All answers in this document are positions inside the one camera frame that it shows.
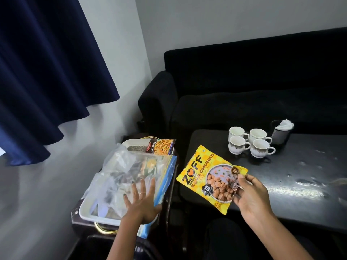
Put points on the person's left hand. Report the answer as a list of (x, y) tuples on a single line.
[(143, 208)]

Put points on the person's right hand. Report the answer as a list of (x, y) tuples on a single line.
[(253, 200)]

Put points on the clear zip bag blue seal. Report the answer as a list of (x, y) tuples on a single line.
[(119, 170)]

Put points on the patterned white cup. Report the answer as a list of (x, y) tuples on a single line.
[(237, 145), (260, 148)]

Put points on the yellow soya chunks packet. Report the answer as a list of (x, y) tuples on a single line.
[(200, 165)]

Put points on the maroon mixture snack packet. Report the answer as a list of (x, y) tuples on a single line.
[(162, 147)]

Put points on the plain white cup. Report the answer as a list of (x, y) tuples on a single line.
[(258, 134), (236, 131)]

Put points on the black mug with tissue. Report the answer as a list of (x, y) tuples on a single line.
[(279, 138)]

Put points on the stack of white napkins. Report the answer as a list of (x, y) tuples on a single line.
[(284, 125)]

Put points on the person's right forearm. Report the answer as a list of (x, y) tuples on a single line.
[(279, 238)]

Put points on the black table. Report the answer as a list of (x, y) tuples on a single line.
[(298, 170)]

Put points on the white tray with printed base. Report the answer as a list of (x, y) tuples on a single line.
[(86, 216)]

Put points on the dark brown glossy side table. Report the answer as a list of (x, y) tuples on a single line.
[(78, 227)]

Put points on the black fabric sofa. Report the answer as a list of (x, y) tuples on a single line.
[(244, 64)]

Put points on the navy blue curtain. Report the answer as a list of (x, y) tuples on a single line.
[(46, 78)]

